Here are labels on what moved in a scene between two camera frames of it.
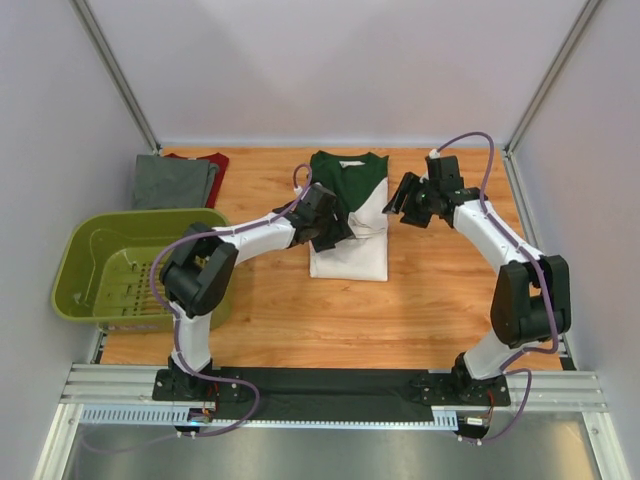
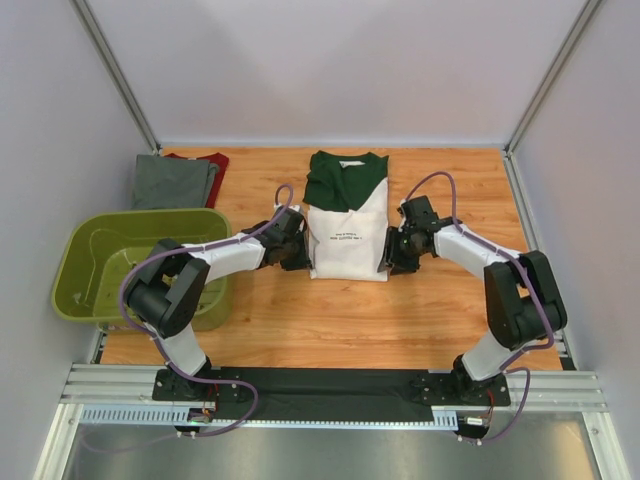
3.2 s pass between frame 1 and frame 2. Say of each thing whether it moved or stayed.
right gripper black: moved
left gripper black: moved
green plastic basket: stayed
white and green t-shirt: stayed
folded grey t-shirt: stayed
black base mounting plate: stayed
